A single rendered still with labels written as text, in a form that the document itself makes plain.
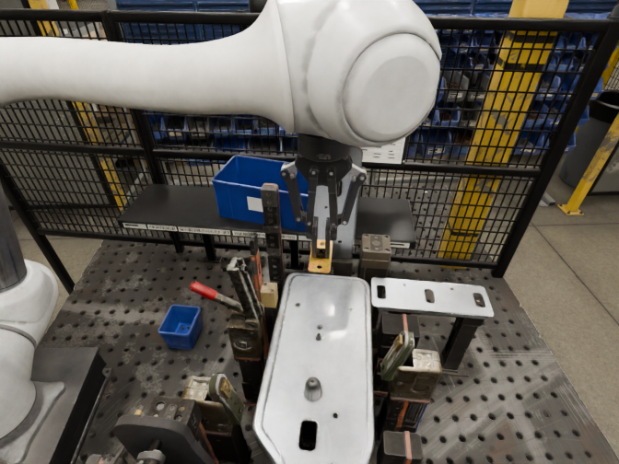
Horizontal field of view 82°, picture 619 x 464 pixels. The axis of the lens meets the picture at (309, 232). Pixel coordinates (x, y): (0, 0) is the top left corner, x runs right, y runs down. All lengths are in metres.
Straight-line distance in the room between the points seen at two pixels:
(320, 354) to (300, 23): 0.66
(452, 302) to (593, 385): 1.48
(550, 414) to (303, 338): 0.73
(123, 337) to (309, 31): 1.19
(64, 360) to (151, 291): 0.38
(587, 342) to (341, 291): 1.82
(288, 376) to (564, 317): 2.03
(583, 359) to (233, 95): 2.30
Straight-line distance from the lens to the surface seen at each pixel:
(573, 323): 2.58
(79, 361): 1.19
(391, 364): 0.77
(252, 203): 1.05
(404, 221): 1.12
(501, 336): 1.35
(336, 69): 0.25
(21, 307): 1.05
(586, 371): 2.40
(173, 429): 0.58
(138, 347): 1.30
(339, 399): 0.77
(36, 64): 0.46
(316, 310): 0.88
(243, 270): 0.69
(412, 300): 0.94
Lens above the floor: 1.69
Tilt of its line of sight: 39 degrees down
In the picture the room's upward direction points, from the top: straight up
